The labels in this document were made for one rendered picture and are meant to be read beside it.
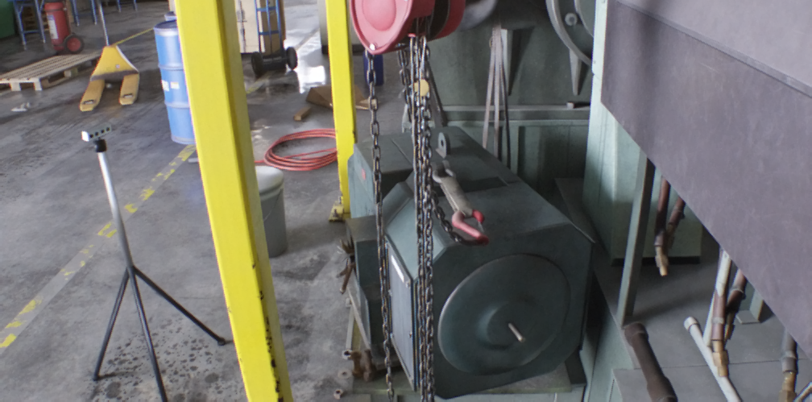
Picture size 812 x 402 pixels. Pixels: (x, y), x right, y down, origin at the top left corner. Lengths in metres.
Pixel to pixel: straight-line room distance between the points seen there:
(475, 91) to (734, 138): 1.34
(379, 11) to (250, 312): 0.85
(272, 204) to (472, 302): 1.65
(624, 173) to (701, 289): 0.36
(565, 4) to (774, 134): 1.14
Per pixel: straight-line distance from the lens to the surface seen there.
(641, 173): 1.31
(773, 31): 0.85
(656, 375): 1.14
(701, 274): 1.75
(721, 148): 0.96
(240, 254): 1.44
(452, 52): 2.09
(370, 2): 0.99
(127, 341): 2.62
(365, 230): 1.50
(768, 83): 0.84
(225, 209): 1.40
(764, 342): 1.55
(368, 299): 1.56
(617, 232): 1.68
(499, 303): 1.38
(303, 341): 2.39
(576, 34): 1.88
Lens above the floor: 1.48
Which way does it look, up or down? 23 degrees down
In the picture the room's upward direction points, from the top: 2 degrees counter-clockwise
